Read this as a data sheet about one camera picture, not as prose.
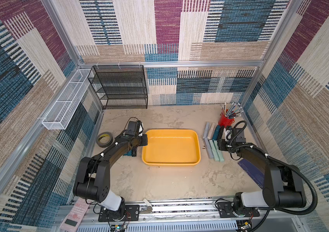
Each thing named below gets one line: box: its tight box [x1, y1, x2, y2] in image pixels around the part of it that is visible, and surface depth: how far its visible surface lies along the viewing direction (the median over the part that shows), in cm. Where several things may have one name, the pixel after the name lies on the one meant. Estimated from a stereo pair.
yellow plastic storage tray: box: [141, 129, 202, 167], surface depth 96 cm
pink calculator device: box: [59, 197, 91, 232], surface depth 73 cm
